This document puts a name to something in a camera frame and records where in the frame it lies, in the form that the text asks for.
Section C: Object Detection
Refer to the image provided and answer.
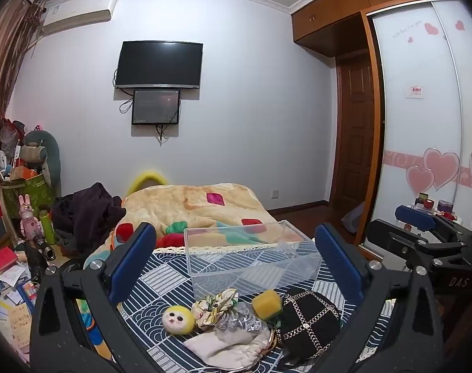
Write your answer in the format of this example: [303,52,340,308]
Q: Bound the grey green plush pillow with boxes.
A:
[20,130,61,187]

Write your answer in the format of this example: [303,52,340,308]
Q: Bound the small black wall monitor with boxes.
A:
[132,89,181,126]

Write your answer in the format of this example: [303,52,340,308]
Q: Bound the black wall television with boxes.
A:
[114,41,204,89]

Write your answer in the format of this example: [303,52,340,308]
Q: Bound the blue white patterned bedsheet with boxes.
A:
[115,241,396,373]

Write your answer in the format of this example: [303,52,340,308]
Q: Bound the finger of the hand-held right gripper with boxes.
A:
[395,204,472,242]
[366,219,472,270]

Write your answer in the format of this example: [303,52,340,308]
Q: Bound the wooden overhead cabinets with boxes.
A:
[291,0,460,46]

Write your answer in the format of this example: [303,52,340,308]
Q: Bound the white air conditioner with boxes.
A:
[41,0,117,35]

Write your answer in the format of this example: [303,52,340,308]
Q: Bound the black quilted chain bag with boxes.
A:
[277,289,342,360]

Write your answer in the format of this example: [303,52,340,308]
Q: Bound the colourful fleece blanket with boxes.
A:
[84,182,312,269]

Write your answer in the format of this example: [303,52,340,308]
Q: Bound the yellow sponge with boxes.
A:
[251,289,284,318]

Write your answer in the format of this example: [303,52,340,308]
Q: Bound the black flashlight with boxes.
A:
[33,234,57,261]

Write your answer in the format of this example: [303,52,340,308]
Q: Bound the white heart-print wardrobe doors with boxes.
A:
[366,0,472,265]

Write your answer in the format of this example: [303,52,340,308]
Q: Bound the floral fabric scrunchie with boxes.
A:
[192,288,240,329]

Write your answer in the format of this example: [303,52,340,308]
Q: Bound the red book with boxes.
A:
[0,246,19,278]

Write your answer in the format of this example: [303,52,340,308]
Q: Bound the yellow foam tube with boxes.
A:
[127,170,168,195]

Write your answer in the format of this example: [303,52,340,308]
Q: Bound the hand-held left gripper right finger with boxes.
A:
[314,222,444,373]

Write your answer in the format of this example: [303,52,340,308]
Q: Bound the clear plastic box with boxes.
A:
[183,219,323,303]

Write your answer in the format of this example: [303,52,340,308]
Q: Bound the green bottle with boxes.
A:
[39,210,57,245]

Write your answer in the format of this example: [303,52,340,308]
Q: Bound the brown striped curtain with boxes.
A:
[0,0,46,203]

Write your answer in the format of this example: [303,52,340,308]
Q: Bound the yellow plush face toy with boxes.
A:
[162,305,196,335]

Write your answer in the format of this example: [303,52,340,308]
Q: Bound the brown wooden door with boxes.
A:
[335,52,376,222]

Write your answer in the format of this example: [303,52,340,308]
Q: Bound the pink rabbit figurine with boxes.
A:
[19,194,40,237]

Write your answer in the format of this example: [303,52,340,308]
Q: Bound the dark purple clothes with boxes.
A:
[51,182,127,257]

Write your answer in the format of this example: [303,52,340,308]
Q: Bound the pile of papers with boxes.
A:
[0,264,40,362]

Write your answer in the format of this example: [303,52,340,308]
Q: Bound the green storage bin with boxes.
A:
[2,173,54,218]

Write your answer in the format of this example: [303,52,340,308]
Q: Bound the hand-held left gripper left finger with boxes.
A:
[29,222,170,373]

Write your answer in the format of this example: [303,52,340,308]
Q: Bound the cream drawstring pouch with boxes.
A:
[183,329,273,370]

